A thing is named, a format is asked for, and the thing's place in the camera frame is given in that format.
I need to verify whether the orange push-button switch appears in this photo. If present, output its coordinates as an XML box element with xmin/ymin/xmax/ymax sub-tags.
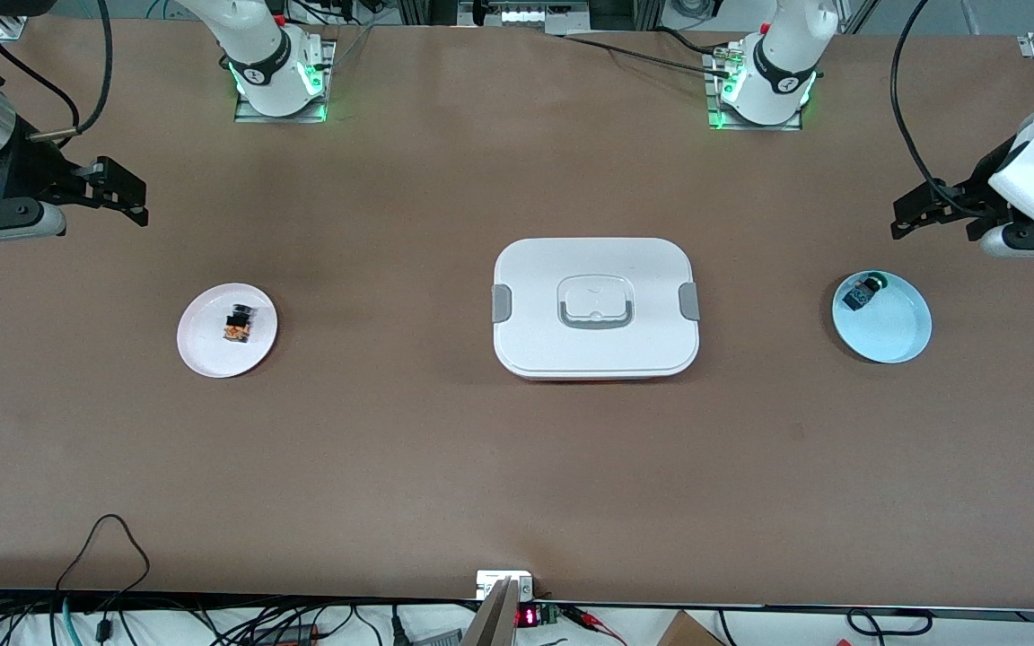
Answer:
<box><xmin>222</xmin><ymin>305</ymin><xmax>258</xmax><ymax>345</ymax></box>

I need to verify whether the small blue black object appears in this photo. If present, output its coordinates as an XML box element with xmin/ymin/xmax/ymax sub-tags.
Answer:
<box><xmin>843</xmin><ymin>274</ymin><xmax>890</xmax><ymax>312</ymax></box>

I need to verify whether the light blue round plate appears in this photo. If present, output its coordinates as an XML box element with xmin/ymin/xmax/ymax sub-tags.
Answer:
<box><xmin>831</xmin><ymin>269</ymin><xmax>933</xmax><ymax>365</ymax></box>

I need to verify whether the pink round plate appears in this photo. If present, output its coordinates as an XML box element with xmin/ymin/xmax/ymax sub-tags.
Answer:
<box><xmin>176</xmin><ymin>283</ymin><xmax>279</xmax><ymax>379</ymax></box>

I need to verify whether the black power adapter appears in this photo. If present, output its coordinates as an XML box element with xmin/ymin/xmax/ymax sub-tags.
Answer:
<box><xmin>252</xmin><ymin>624</ymin><xmax>320</xmax><ymax>646</ymax></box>

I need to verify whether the brown cardboard piece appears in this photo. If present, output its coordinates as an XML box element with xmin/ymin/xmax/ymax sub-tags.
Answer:
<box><xmin>656</xmin><ymin>610</ymin><xmax>724</xmax><ymax>646</ymax></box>

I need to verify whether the red clip lead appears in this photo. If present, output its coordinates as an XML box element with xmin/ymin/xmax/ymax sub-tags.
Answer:
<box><xmin>566</xmin><ymin>606</ymin><xmax>630</xmax><ymax>645</ymax></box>

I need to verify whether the small white mounting block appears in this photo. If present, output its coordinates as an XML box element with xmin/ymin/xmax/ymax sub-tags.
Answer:
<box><xmin>476</xmin><ymin>570</ymin><xmax>534</xmax><ymax>600</ymax></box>

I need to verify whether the grey upright bar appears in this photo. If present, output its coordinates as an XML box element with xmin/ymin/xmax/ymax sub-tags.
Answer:
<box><xmin>461</xmin><ymin>577</ymin><xmax>520</xmax><ymax>646</ymax></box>

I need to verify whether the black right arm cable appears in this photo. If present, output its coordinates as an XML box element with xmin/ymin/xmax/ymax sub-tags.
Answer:
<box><xmin>0</xmin><ymin>0</ymin><xmax>116</xmax><ymax>144</ymax></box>

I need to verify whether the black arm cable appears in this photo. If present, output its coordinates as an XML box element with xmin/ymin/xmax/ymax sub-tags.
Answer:
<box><xmin>0</xmin><ymin>0</ymin><xmax>116</xmax><ymax>144</ymax></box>
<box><xmin>891</xmin><ymin>0</ymin><xmax>994</xmax><ymax>216</ymax></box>

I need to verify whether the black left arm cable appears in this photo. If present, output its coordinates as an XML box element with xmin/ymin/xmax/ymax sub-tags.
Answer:
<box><xmin>891</xmin><ymin>0</ymin><xmax>994</xmax><ymax>216</ymax></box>

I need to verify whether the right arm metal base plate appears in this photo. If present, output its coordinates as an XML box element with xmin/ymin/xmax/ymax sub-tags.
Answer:
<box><xmin>232</xmin><ymin>40</ymin><xmax>337</xmax><ymax>124</ymax></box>

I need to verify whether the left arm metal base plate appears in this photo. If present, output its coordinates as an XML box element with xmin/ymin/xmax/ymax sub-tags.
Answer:
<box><xmin>704</xmin><ymin>49</ymin><xmax>803</xmax><ymax>131</ymax></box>

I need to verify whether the white lunch box grey handle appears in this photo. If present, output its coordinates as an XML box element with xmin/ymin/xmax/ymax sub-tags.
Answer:
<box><xmin>491</xmin><ymin>237</ymin><xmax>701</xmax><ymax>383</ymax></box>

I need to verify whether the black cable on table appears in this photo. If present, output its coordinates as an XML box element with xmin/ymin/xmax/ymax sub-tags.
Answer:
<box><xmin>548</xmin><ymin>27</ymin><xmax>733</xmax><ymax>77</ymax></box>

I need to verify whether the black looped cable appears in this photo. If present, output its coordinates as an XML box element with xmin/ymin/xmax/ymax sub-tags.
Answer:
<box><xmin>55</xmin><ymin>514</ymin><xmax>152</xmax><ymax>620</ymax></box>

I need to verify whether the black coiled floor cable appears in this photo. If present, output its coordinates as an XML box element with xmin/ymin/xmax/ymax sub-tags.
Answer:
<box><xmin>846</xmin><ymin>608</ymin><xmax>933</xmax><ymax>636</ymax></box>

